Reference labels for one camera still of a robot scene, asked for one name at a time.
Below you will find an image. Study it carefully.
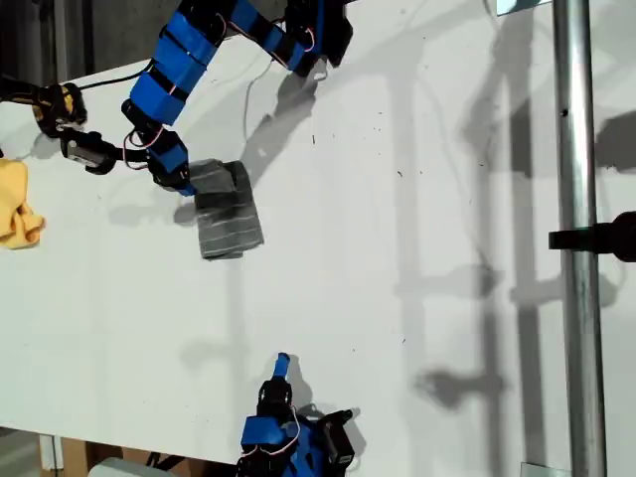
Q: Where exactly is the white table leg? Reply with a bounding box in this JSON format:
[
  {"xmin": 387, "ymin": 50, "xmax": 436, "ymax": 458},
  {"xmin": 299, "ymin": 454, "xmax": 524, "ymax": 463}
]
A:
[{"xmin": 39, "ymin": 433, "xmax": 65, "ymax": 472}]

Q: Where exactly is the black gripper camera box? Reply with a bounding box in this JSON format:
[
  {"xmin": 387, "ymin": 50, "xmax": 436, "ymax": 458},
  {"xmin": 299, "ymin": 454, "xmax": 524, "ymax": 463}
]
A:
[
  {"xmin": 60, "ymin": 129, "xmax": 119, "ymax": 176},
  {"xmin": 317, "ymin": 407, "xmax": 358, "ymax": 467}
]

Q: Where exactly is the steel post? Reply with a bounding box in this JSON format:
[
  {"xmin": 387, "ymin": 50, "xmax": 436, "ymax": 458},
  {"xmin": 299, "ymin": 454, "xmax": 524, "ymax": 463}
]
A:
[{"xmin": 552, "ymin": 0, "xmax": 608, "ymax": 477}]

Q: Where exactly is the black clamp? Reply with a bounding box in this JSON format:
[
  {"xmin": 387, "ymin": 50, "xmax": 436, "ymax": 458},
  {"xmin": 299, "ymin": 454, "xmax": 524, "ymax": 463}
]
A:
[{"xmin": 548, "ymin": 211, "xmax": 636, "ymax": 264}]

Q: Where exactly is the white box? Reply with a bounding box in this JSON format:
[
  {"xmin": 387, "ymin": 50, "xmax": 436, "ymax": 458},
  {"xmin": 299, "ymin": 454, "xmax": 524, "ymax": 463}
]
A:
[{"xmin": 87, "ymin": 456, "xmax": 190, "ymax": 477}]

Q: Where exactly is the black and yellow tool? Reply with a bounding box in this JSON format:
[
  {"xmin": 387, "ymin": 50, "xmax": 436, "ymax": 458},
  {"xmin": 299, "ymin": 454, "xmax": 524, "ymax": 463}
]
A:
[{"xmin": 0, "ymin": 74, "xmax": 89, "ymax": 139}]

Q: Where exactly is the brown cardboard box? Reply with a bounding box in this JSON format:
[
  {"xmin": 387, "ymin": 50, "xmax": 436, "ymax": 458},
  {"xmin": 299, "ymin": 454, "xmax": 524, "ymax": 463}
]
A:
[{"xmin": 62, "ymin": 436, "xmax": 235, "ymax": 477}]

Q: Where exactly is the grey striped towel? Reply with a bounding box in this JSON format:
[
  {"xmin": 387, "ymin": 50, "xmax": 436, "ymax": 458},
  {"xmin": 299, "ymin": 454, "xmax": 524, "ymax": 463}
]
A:
[{"xmin": 187, "ymin": 158, "xmax": 265, "ymax": 263}]

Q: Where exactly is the black camera cable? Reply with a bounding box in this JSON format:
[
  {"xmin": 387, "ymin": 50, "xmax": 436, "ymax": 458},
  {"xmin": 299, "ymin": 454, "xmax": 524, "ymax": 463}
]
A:
[{"xmin": 77, "ymin": 59, "xmax": 155, "ymax": 91}]

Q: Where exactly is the yellow cloth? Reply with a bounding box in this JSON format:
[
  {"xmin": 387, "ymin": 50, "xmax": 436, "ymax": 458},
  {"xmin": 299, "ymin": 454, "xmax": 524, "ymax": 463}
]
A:
[{"xmin": 0, "ymin": 157, "xmax": 47, "ymax": 250}]

